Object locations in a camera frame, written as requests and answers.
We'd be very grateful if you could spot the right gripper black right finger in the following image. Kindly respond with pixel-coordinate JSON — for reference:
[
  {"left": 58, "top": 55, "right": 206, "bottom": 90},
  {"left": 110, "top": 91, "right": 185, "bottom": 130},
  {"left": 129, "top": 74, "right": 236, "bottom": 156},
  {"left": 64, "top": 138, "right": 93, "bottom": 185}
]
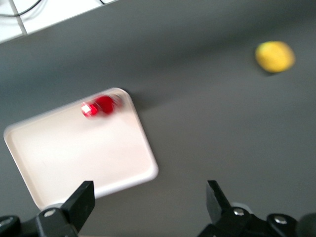
[{"left": 197, "top": 180, "right": 272, "bottom": 237}]

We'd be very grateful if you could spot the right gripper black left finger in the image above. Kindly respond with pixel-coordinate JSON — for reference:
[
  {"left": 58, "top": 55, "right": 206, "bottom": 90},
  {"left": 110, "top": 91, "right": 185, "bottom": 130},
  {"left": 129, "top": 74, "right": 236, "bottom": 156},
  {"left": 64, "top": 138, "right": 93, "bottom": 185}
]
[{"left": 36, "top": 180, "right": 96, "bottom": 237}]

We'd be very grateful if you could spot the red coke bottle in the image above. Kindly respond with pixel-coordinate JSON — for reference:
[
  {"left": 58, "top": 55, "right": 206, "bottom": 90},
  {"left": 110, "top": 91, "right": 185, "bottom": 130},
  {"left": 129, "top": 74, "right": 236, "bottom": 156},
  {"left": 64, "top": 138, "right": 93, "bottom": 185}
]
[{"left": 80, "top": 94, "right": 123, "bottom": 120}]

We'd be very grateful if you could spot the white rectangular tray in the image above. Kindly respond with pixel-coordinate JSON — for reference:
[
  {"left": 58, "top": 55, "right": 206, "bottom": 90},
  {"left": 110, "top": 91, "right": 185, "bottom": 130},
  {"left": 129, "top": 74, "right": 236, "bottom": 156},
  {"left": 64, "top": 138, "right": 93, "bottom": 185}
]
[{"left": 3, "top": 87, "right": 159, "bottom": 208}]

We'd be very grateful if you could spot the yellow lemon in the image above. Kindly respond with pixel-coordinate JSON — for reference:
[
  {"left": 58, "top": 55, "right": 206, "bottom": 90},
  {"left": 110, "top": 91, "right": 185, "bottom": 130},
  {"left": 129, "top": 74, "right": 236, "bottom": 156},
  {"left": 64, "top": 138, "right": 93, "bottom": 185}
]
[{"left": 254, "top": 40, "right": 296, "bottom": 74}]

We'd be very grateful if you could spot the black cable at table edge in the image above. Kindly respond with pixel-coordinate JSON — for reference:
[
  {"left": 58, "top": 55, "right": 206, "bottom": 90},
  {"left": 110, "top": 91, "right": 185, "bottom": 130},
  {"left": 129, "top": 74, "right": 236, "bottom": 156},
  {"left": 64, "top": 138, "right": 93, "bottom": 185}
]
[{"left": 0, "top": 0, "right": 43, "bottom": 17}]

